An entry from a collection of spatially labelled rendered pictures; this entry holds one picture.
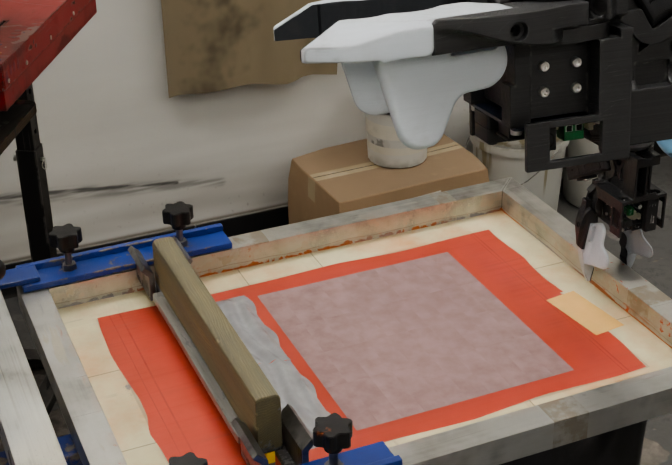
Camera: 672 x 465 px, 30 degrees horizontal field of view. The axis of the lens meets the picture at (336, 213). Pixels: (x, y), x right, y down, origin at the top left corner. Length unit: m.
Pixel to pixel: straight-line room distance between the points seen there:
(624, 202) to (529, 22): 1.14
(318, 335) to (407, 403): 0.19
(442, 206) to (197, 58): 1.71
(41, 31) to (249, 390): 1.22
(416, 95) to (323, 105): 3.27
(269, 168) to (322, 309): 2.12
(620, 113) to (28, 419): 0.95
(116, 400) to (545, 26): 1.11
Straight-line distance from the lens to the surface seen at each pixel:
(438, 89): 0.55
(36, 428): 1.40
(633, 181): 1.67
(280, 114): 3.77
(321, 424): 1.33
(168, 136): 3.67
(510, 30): 0.54
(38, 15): 2.51
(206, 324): 1.51
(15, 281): 1.75
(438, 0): 0.59
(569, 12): 0.56
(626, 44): 0.58
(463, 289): 1.77
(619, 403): 1.51
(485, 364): 1.62
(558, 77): 0.58
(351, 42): 0.53
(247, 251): 1.82
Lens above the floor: 1.85
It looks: 27 degrees down
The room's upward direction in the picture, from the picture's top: 1 degrees counter-clockwise
